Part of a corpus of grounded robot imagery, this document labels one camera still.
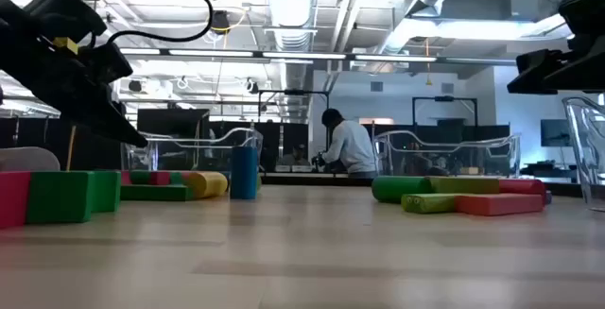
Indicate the small yellow tag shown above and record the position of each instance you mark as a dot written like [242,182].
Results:
[65,45]

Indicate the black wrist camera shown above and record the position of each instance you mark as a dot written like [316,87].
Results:
[534,70]
[106,63]

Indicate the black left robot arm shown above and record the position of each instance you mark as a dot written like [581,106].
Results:
[57,11]

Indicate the long red-orange wooden block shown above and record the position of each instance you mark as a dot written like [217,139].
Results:
[501,205]

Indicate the black metal gantry frame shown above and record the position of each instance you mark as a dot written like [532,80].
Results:
[444,97]

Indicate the green wooden cylinder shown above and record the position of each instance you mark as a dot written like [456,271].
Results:
[397,189]

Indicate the square wall vent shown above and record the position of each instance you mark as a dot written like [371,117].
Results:
[447,87]
[376,86]

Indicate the black overhead camera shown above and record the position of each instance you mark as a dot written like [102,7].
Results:
[220,21]

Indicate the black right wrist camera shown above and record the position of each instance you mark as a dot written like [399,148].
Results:
[534,70]

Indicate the yellow wooden cylinder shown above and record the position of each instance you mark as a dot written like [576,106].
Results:
[208,185]

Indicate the green arch block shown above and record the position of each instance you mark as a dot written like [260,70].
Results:
[59,198]

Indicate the long ceiling light strip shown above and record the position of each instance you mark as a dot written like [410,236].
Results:
[212,53]

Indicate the long lime green block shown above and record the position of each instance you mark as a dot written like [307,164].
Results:
[430,203]

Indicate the small red wooden block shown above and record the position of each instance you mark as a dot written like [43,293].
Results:
[185,178]

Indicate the seated person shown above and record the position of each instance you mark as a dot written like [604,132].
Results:
[297,155]

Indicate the standing person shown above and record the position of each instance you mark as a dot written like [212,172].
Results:
[352,146]

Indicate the black device with green light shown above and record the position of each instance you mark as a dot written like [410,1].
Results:
[317,160]

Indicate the dark wall screen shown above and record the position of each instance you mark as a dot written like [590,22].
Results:
[555,132]

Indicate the natural wood block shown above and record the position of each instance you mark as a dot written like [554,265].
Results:
[28,160]

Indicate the black partition panels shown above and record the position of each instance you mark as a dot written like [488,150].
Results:
[90,158]

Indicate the clear plastic bin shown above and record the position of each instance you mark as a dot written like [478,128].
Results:
[586,158]
[510,153]
[142,153]

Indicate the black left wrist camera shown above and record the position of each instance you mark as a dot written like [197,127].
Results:
[106,63]

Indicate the lime green wooden block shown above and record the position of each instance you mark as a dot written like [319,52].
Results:
[465,185]

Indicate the blue wooden cylinder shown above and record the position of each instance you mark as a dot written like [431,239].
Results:
[244,172]

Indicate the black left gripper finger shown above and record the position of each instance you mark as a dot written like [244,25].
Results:
[125,127]

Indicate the long red wooden block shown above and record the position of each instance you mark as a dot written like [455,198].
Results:
[14,200]

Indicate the long green wooden block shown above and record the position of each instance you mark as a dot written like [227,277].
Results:
[156,193]

